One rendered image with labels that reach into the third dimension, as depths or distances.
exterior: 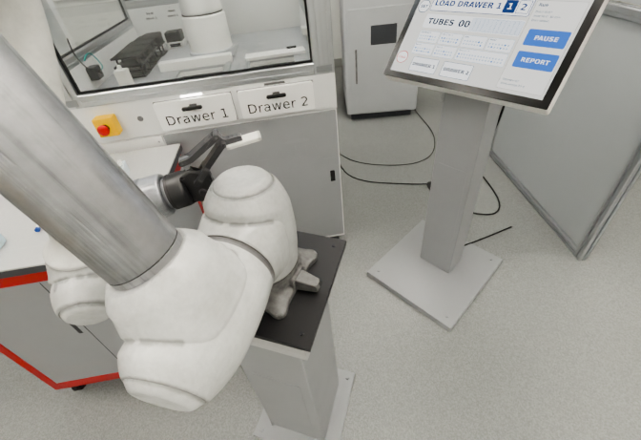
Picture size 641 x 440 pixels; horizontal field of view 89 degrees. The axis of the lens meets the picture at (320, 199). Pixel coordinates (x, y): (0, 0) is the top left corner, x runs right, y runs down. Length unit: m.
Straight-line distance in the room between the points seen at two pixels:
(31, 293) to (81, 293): 0.67
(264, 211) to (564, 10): 0.92
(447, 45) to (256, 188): 0.83
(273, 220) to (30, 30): 0.41
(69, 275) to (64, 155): 0.26
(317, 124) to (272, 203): 0.89
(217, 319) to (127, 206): 0.18
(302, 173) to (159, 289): 1.17
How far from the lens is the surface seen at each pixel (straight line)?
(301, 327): 0.69
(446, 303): 1.64
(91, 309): 0.61
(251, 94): 1.33
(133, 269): 0.44
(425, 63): 1.19
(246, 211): 0.54
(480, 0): 1.23
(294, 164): 1.50
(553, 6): 1.16
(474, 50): 1.15
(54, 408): 1.87
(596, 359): 1.76
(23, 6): 0.60
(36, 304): 1.32
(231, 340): 0.48
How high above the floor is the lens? 1.36
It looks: 39 degrees down
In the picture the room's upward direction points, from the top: 7 degrees counter-clockwise
